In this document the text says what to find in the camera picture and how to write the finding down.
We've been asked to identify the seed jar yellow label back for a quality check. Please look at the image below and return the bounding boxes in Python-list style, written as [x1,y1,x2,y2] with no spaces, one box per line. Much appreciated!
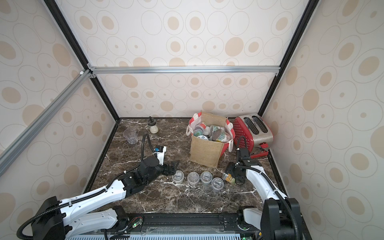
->
[222,173,236,184]

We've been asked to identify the seed jar orange label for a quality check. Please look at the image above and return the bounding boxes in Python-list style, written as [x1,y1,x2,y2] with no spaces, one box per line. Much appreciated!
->
[172,170,185,185]

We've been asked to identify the seed jar red label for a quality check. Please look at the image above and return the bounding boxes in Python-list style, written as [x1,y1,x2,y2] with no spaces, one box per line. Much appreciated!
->
[200,171,213,185]

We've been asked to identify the seed jar green label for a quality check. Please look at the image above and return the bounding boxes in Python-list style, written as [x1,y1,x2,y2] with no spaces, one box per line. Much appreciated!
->
[194,129,204,137]

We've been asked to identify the seed jar sunflower label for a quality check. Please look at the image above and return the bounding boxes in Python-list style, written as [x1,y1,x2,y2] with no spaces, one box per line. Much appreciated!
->
[212,129,232,143]

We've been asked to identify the wide jar pineapple lid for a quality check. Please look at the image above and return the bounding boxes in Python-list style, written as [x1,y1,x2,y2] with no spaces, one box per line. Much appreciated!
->
[198,135,209,141]

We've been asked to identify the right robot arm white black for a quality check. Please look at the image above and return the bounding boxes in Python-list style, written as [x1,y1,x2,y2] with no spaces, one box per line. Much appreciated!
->
[225,136,304,240]

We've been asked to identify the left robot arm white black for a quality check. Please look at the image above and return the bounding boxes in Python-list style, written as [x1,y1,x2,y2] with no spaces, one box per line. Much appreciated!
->
[17,134,180,240]

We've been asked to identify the red burlap canvas bag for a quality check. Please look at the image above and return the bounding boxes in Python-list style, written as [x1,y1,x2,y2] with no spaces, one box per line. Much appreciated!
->
[186,112,236,168]

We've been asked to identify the clear plastic cup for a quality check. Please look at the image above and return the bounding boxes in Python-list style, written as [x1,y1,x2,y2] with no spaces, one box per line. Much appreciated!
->
[123,129,138,145]

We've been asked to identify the red silver toaster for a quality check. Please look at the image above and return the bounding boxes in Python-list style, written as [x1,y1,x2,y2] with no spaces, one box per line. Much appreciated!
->
[233,114,274,158]

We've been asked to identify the glass sugar jar black lid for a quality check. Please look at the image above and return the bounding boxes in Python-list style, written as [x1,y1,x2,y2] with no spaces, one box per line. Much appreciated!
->
[148,117,159,134]

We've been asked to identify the wide jar purple flower label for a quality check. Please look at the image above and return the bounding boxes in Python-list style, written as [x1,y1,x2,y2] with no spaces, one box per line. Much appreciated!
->
[209,125,223,136]

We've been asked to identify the small jar red label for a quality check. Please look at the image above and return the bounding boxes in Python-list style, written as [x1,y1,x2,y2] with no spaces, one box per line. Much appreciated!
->
[195,122,207,132]

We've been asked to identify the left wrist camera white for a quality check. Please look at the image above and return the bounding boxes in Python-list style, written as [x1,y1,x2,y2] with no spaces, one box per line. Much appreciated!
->
[154,145,167,166]

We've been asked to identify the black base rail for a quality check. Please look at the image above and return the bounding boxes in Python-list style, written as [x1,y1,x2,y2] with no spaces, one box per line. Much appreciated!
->
[52,211,313,240]

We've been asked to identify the horizontal aluminium rail back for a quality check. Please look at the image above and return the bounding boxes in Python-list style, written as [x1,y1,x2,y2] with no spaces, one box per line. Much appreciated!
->
[91,66,280,74]

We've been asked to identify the aluminium rail left wall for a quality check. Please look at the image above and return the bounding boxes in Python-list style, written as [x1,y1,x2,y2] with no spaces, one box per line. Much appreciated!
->
[1,70,91,175]

